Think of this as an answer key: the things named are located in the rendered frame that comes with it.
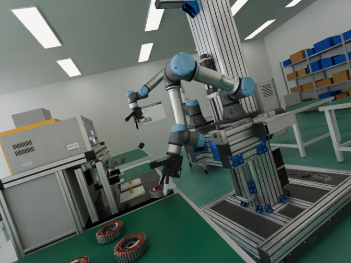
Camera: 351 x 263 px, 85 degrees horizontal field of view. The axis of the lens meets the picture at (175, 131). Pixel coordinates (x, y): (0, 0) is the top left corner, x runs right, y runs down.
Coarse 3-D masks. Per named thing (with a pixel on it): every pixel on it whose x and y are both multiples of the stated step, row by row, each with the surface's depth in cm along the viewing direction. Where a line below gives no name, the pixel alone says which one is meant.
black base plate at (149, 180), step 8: (144, 176) 156; (152, 176) 148; (144, 184) 134; (152, 184) 128; (120, 192) 133; (96, 200) 131; (128, 200) 111; (136, 200) 107; (144, 200) 103; (152, 200) 103; (96, 208) 115; (104, 208) 110; (120, 208) 103; (128, 208) 100; (136, 208) 101; (104, 216) 99; (112, 216) 98; (88, 224) 95; (96, 224) 96
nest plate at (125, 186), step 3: (135, 180) 148; (138, 180) 145; (126, 183) 147; (132, 183) 141; (135, 183) 139; (138, 183) 137; (141, 183) 138; (123, 186) 140; (126, 186) 138; (129, 186) 136; (132, 186) 136; (123, 189) 134
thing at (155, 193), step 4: (160, 184) 101; (152, 188) 97; (156, 188) 99; (160, 188) 98; (152, 192) 93; (156, 192) 91; (160, 192) 91; (168, 192) 92; (152, 196) 93; (156, 196) 91; (160, 196) 91
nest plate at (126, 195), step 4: (136, 188) 125; (140, 188) 123; (124, 192) 125; (128, 192) 123; (136, 192) 118; (140, 192) 115; (144, 192) 114; (120, 196) 119; (124, 196) 117; (128, 196) 114; (132, 196) 113; (136, 196) 113; (120, 200) 112; (124, 200) 111
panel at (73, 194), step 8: (72, 168) 103; (72, 176) 99; (72, 184) 95; (72, 192) 92; (80, 192) 104; (96, 192) 140; (80, 200) 100; (80, 208) 96; (80, 216) 93; (88, 216) 104
